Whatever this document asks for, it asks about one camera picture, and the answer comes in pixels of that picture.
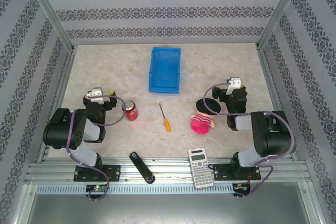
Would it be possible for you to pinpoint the blue plastic bin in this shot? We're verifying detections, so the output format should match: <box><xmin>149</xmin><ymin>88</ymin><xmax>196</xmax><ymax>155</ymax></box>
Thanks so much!
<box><xmin>149</xmin><ymin>46</ymin><xmax>182</xmax><ymax>94</ymax></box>

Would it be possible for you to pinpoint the red soda can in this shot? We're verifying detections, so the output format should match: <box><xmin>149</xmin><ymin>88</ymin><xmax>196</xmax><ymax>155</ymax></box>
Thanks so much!
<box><xmin>121</xmin><ymin>100</ymin><xmax>139</xmax><ymax>122</ymax></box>

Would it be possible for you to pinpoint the plush doll with black hat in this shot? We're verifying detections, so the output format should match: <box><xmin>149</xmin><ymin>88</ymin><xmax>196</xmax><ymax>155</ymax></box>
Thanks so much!
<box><xmin>190</xmin><ymin>98</ymin><xmax>223</xmax><ymax>136</ymax></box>

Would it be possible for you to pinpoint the black stapler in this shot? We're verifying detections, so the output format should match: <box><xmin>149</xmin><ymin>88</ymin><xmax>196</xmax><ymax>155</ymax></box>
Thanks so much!
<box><xmin>129</xmin><ymin>151</ymin><xmax>156</xmax><ymax>184</ymax></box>

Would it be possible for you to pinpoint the grey scientific calculator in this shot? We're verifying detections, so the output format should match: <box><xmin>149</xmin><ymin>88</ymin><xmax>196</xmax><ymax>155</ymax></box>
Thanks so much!
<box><xmin>187</xmin><ymin>147</ymin><xmax>214</xmax><ymax>189</ymax></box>

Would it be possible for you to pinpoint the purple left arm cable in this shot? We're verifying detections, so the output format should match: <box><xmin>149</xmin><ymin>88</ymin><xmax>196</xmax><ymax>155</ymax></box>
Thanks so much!
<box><xmin>66</xmin><ymin>94</ymin><xmax>127</xmax><ymax>202</ymax></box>

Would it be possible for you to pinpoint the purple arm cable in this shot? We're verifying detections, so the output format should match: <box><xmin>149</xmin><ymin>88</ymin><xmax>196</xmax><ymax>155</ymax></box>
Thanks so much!
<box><xmin>204</xmin><ymin>82</ymin><xmax>296</xmax><ymax>199</ymax></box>
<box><xmin>66</xmin><ymin>94</ymin><xmax>127</xmax><ymax>202</ymax></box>

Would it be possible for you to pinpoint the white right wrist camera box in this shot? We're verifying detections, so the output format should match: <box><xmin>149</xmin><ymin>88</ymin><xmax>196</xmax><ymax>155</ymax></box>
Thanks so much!
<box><xmin>226</xmin><ymin>77</ymin><xmax>242</xmax><ymax>95</ymax></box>

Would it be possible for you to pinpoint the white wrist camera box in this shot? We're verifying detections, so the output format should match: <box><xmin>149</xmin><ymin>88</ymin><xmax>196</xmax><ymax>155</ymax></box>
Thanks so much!
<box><xmin>226</xmin><ymin>77</ymin><xmax>242</xmax><ymax>95</ymax></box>
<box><xmin>87</xmin><ymin>87</ymin><xmax>104</xmax><ymax>104</ymax></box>

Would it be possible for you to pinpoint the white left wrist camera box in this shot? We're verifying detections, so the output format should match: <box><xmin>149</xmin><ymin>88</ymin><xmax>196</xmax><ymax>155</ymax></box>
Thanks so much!
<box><xmin>87</xmin><ymin>87</ymin><xmax>104</xmax><ymax>104</ymax></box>

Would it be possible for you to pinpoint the orange handled screwdriver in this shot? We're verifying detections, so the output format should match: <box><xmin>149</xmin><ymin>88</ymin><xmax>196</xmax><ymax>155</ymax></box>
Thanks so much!
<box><xmin>159</xmin><ymin>103</ymin><xmax>172</xmax><ymax>133</ymax></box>

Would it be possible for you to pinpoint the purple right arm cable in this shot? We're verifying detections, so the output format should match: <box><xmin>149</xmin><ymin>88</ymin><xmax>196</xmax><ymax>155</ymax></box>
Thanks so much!
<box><xmin>204</xmin><ymin>82</ymin><xmax>296</xmax><ymax>199</ymax></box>

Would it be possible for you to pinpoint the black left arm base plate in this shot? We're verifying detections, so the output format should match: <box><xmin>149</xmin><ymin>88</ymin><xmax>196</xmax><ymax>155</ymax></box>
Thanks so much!
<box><xmin>73</xmin><ymin>165</ymin><xmax>121</xmax><ymax>182</ymax></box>

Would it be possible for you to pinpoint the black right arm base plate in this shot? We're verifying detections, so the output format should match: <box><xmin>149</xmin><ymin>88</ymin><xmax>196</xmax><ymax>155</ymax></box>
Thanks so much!
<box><xmin>211</xmin><ymin>163</ymin><xmax>261</xmax><ymax>181</ymax></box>

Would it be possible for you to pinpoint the aluminium mounting rail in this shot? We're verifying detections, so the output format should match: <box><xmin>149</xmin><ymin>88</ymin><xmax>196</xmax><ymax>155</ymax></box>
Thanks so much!
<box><xmin>25</xmin><ymin>156</ymin><xmax>312</xmax><ymax>183</ymax></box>

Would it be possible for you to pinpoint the grey slotted cable duct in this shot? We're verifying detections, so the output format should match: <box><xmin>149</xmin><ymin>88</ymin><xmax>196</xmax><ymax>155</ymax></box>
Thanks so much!
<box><xmin>36</xmin><ymin>183</ymin><xmax>235</xmax><ymax>194</ymax></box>

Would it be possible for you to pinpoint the aluminium frame post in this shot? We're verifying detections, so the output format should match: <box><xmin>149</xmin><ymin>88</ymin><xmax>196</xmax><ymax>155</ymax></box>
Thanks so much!
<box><xmin>19</xmin><ymin>0</ymin><xmax>76</xmax><ymax>52</ymax></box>
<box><xmin>256</xmin><ymin>0</ymin><xmax>307</xmax><ymax>49</ymax></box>

